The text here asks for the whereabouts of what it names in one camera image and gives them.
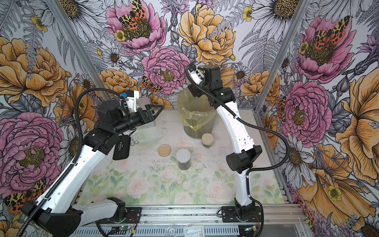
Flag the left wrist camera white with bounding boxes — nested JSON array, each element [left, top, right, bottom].
[[121, 90, 151, 112]]

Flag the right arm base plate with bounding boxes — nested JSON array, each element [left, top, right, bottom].
[[221, 206, 264, 223]]

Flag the foil sealed tea jar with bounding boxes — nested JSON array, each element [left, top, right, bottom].
[[176, 148, 191, 170]]

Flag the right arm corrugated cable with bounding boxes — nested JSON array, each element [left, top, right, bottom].
[[185, 66, 290, 237]]

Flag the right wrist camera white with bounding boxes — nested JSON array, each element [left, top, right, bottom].
[[188, 69, 204, 85]]

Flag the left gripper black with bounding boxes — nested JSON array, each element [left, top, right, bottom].
[[113, 105, 164, 134]]

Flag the yellow bin liner bag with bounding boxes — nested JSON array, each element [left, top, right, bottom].
[[177, 89, 217, 131]]

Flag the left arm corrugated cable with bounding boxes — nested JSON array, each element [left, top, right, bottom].
[[16, 88, 125, 237]]

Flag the mesh waste bin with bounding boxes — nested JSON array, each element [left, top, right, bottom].
[[178, 89, 217, 139]]

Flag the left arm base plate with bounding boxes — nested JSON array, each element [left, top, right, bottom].
[[119, 207, 142, 224]]

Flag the clear plastic bowl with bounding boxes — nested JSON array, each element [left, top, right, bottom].
[[131, 123, 166, 147]]

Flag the aluminium front rail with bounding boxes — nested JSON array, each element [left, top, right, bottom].
[[70, 204, 309, 227]]

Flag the surgical label box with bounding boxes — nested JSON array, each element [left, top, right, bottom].
[[183, 225, 205, 237]]

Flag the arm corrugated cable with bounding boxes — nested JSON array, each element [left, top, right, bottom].
[[185, 66, 290, 237], [16, 88, 125, 237]]

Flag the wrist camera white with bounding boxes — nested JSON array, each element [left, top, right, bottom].
[[188, 69, 204, 85], [121, 90, 151, 112]]

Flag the closed beige lid jar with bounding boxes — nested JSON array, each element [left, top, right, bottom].
[[201, 133, 215, 148]]

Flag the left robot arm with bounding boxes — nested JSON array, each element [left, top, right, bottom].
[[17, 100, 164, 237]]

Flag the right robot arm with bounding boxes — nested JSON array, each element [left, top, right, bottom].
[[185, 65, 262, 221]]

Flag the beige lid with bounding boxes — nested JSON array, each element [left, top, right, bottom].
[[158, 144, 171, 157]]

